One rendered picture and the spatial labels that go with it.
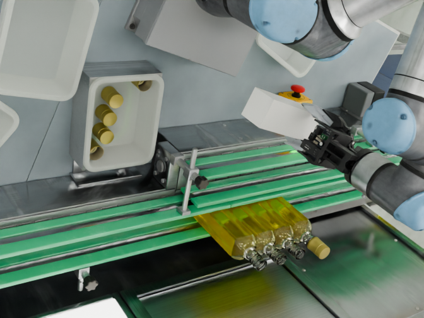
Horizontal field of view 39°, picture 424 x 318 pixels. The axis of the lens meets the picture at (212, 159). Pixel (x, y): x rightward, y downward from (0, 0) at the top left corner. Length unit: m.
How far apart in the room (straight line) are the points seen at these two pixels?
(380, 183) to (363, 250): 0.77
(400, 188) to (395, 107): 0.18
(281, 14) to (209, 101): 0.48
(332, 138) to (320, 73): 0.66
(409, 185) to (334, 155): 0.15
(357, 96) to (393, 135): 0.96
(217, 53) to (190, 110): 0.22
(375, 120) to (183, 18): 0.53
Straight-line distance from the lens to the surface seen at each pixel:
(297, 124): 1.20
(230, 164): 1.40
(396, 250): 1.85
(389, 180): 1.03
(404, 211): 1.01
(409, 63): 0.91
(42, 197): 1.34
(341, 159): 1.06
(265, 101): 1.14
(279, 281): 1.51
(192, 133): 1.47
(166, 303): 1.37
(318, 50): 1.22
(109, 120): 1.31
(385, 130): 0.87
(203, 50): 1.31
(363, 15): 1.17
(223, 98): 1.54
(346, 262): 1.72
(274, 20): 1.09
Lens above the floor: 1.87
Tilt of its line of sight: 44 degrees down
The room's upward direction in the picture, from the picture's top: 132 degrees clockwise
